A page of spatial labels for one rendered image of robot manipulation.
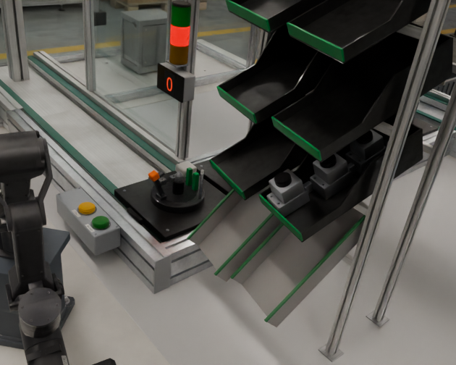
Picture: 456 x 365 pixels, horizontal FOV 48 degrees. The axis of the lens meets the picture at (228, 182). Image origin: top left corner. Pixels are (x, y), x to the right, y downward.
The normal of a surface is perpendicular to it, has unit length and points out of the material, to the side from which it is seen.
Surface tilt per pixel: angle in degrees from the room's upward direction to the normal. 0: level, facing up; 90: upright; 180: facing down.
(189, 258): 90
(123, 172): 0
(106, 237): 90
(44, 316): 25
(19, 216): 55
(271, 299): 45
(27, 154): 66
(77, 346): 0
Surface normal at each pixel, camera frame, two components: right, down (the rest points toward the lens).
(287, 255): -0.53, -0.46
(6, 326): -0.13, 0.51
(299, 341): 0.11, -0.84
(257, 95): -0.27, -0.68
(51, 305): 0.29, -0.54
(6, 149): 0.40, -0.18
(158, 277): 0.64, 0.47
